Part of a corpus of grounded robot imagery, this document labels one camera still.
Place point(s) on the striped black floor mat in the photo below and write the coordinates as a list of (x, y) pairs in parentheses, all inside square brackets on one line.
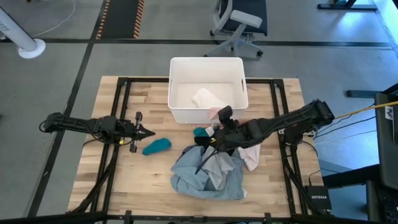
[(119, 18)]

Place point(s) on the salmon pink garment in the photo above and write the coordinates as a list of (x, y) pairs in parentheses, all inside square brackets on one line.
[(214, 113)]

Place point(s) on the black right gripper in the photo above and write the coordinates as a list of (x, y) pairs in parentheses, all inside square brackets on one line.
[(233, 137)]

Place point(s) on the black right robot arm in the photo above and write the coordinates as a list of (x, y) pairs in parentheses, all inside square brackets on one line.
[(289, 119)]

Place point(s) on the teal sock with paper tag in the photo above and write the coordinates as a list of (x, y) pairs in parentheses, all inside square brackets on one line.
[(200, 132)]

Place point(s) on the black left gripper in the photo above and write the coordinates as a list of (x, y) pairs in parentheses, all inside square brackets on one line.
[(126, 130)]

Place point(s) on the black Netgear network switch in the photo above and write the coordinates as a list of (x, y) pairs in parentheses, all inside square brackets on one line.
[(317, 197)]

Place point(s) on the white office chair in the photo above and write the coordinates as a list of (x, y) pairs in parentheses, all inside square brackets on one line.
[(242, 18)]

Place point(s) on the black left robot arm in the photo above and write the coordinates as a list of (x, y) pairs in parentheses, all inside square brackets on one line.
[(77, 124)]

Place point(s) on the white towel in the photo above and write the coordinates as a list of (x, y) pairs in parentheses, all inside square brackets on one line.
[(208, 98)]

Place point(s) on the black garment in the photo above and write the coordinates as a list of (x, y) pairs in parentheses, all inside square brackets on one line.
[(203, 142)]

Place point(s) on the black desk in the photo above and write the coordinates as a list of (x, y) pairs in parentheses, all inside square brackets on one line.
[(387, 140)]

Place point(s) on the black desk foot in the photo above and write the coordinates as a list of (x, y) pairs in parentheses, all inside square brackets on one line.
[(345, 4), (360, 93)]

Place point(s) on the white woven plastic basket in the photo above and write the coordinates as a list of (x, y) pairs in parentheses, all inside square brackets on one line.
[(186, 71)]

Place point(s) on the pale pinkish white garment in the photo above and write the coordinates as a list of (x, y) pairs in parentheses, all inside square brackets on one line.
[(252, 157)]

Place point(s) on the black aluminium table frame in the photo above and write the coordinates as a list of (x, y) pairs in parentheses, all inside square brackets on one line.
[(276, 105)]

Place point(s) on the light blue denim garment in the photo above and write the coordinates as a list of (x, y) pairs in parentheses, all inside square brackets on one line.
[(189, 180)]

